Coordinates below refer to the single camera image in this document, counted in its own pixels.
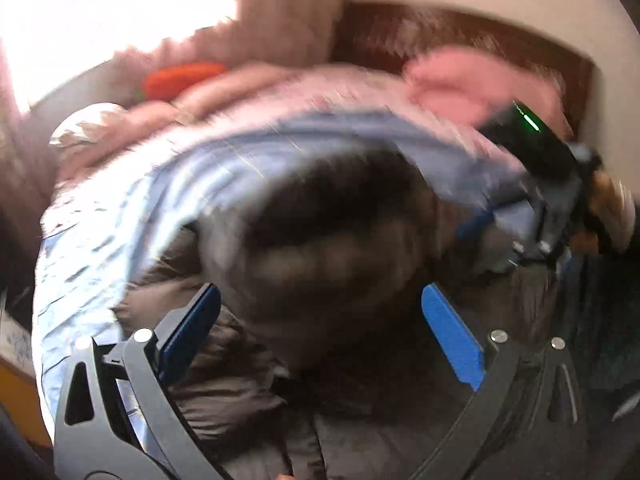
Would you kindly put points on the dark brown padded jacket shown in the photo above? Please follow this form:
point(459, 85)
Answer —
point(330, 260)

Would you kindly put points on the person's right hand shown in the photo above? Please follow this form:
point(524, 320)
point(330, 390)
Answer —
point(602, 191)

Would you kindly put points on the pink pillow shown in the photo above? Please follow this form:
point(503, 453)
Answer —
point(475, 87)

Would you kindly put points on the light blue bed sheet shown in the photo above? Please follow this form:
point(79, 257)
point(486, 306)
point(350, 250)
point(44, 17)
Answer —
point(120, 220)

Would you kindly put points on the orange plush toy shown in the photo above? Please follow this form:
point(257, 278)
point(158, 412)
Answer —
point(180, 77)

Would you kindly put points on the white shiny pillow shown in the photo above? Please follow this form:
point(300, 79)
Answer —
point(87, 127)

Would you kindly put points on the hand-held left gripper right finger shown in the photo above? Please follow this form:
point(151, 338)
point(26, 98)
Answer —
point(450, 340)

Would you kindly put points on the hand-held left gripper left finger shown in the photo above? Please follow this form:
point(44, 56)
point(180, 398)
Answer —
point(192, 327)

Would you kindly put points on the pink fuzzy blanket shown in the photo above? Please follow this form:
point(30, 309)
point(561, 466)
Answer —
point(260, 95)

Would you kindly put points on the dark wooden headboard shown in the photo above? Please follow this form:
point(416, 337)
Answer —
point(450, 32)

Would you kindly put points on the pink curtain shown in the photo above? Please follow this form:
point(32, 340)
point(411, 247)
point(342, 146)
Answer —
point(285, 15)

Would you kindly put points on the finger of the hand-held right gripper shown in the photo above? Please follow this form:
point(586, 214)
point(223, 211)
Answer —
point(475, 224)

